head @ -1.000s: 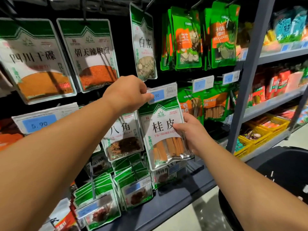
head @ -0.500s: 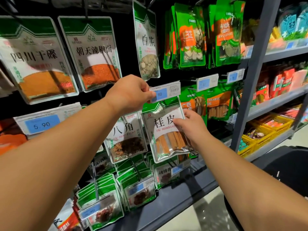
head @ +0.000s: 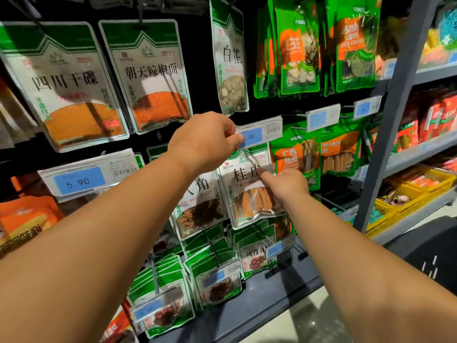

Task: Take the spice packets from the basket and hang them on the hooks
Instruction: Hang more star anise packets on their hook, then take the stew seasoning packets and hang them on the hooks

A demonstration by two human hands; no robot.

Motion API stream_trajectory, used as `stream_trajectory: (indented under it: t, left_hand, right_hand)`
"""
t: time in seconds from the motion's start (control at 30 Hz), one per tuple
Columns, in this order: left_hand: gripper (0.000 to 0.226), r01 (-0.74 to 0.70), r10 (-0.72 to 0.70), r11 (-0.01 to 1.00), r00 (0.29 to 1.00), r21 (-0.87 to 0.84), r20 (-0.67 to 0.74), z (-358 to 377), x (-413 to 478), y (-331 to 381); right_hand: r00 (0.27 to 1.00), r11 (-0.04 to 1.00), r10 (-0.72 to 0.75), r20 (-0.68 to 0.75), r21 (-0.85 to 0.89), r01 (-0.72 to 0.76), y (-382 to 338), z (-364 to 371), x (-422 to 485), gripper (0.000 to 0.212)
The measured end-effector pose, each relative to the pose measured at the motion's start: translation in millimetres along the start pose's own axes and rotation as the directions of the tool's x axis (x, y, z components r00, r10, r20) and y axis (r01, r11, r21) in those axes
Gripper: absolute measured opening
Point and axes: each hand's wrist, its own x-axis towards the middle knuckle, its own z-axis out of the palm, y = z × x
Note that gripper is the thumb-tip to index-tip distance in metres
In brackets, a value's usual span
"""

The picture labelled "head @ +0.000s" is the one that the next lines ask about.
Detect person's left hand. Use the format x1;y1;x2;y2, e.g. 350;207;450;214
168;111;245;177

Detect person's right hand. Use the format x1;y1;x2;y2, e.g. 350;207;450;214
258;168;310;212

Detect green orange Guangxi cinnamon bags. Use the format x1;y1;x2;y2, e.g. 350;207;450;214
270;125;322;192
318;118;368;177

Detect cassia bark spice packet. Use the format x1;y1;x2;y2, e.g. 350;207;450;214
216;146;285;229

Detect clear brown-spice packets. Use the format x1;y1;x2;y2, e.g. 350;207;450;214
173;171;229;240

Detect clear white-slice packets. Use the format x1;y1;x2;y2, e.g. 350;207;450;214
209;0;251;116

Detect row of green white packets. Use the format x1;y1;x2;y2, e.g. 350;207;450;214
182;218;297;308

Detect clear chili powder packets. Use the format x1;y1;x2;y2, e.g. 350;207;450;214
99;19;194;134

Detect green white-slice packets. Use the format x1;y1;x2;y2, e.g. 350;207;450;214
253;0;322;99

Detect clear orange powder packets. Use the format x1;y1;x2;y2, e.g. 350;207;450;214
0;21;131;153

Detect green leaf packets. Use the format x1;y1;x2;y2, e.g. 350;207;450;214
323;0;383;95

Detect black shopping basket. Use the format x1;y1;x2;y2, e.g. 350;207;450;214
389;218;457;297

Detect row of clear green-top packets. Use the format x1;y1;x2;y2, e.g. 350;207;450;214
129;253;195;339

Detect orange seasoning packet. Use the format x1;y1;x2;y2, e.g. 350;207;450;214
0;195;65;258

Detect person's left forearm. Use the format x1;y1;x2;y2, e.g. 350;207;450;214
0;150;194;343

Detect person's right forearm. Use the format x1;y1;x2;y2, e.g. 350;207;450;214
282;192;457;343

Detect row of red orange packets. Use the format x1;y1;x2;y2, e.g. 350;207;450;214
393;89;457;151

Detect row of teal yellow packets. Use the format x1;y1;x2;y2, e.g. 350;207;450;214
421;0;457;69

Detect yellow display trays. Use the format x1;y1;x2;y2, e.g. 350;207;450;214
368;164;457;236

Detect gray metal shelving unit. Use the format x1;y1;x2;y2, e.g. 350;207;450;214
353;0;457;247

